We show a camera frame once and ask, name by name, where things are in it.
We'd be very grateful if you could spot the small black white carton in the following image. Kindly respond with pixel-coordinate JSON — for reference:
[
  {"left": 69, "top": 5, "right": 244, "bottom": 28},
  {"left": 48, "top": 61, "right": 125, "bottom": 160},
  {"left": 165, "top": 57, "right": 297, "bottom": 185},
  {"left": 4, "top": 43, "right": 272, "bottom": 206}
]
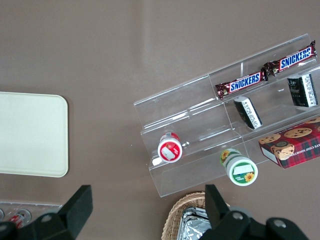
[
  {"left": 233, "top": 96, "right": 263, "bottom": 130},
  {"left": 286, "top": 73, "right": 320, "bottom": 108}
]

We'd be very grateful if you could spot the wicker basket holding foil containers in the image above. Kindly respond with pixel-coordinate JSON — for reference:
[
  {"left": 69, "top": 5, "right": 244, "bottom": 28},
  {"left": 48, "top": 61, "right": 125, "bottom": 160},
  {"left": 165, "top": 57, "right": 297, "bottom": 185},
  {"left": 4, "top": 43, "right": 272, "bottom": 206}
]
[{"left": 161, "top": 191, "right": 213, "bottom": 240}]

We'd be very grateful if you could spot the red tartan cookie box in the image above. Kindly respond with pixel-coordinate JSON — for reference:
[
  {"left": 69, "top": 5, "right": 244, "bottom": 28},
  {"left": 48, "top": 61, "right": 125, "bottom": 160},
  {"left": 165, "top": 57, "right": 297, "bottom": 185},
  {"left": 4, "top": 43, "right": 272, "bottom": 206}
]
[{"left": 258, "top": 116, "right": 320, "bottom": 170}]

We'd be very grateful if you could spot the clear acrylic stepped shelf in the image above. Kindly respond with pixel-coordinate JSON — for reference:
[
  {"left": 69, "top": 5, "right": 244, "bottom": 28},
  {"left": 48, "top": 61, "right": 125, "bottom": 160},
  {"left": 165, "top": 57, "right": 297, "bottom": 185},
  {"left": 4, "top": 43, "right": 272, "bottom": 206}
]
[{"left": 133, "top": 33, "right": 320, "bottom": 198}]

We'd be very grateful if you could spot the red lidded yogurt cup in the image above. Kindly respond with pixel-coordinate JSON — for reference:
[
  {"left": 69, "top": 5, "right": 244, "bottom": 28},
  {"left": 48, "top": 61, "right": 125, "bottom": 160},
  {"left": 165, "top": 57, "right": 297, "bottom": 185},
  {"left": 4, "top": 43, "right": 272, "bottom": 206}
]
[{"left": 157, "top": 131, "right": 185, "bottom": 164}]

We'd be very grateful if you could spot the red cola bottle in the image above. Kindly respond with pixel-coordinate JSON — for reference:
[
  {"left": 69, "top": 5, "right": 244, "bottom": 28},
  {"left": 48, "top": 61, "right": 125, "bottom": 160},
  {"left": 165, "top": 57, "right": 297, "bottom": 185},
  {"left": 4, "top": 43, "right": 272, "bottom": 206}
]
[{"left": 8, "top": 208, "right": 33, "bottom": 230}]

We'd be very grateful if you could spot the clear acrylic bottle rack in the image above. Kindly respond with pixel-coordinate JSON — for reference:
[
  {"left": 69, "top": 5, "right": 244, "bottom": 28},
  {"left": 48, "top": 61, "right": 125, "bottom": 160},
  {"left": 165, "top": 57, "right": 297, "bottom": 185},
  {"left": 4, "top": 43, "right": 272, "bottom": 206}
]
[{"left": 0, "top": 199, "right": 63, "bottom": 227}]

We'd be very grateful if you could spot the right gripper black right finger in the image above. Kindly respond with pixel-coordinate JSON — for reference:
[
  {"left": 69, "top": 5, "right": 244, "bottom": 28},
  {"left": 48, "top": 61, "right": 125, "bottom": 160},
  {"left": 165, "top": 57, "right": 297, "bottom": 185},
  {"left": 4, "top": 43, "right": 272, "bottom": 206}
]
[{"left": 199, "top": 184, "right": 253, "bottom": 240}]

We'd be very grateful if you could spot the green sunflower yogurt cup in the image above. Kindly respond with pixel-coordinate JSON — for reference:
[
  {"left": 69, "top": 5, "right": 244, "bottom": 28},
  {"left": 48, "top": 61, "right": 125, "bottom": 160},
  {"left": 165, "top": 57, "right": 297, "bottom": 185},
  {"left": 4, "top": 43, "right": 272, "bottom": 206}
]
[{"left": 219, "top": 148, "right": 259, "bottom": 187}]

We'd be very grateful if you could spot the cream plastic serving tray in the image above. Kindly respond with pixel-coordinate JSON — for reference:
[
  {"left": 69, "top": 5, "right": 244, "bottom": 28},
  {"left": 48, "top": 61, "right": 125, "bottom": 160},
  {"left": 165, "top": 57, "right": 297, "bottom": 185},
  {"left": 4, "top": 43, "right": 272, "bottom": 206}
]
[{"left": 0, "top": 91, "right": 69, "bottom": 178}]

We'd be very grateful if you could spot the Snickers chocolate bar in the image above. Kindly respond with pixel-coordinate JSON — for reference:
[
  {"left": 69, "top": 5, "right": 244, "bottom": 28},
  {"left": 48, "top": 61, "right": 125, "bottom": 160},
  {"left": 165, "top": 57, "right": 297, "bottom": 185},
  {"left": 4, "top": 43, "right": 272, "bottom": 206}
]
[
  {"left": 214, "top": 70, "right": 270, "bottom": 99},
  {"left": 262, "top": 40, "right": 318, "bottom": 77}
]

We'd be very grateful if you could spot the aluminium foil container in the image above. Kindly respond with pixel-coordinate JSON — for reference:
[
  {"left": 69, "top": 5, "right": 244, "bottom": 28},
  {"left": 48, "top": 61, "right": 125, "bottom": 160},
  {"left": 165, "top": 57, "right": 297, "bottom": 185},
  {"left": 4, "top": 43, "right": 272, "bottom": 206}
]
[{"left": 181, "top": 206, "right": 213, "bottom": 240}]

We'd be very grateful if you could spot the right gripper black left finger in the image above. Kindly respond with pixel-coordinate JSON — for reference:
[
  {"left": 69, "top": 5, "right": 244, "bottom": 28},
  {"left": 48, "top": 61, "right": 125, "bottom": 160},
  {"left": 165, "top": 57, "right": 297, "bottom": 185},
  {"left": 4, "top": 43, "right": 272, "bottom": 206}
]
[{"left": 31, "top": 184, "right": 94, "bottom": 240}]

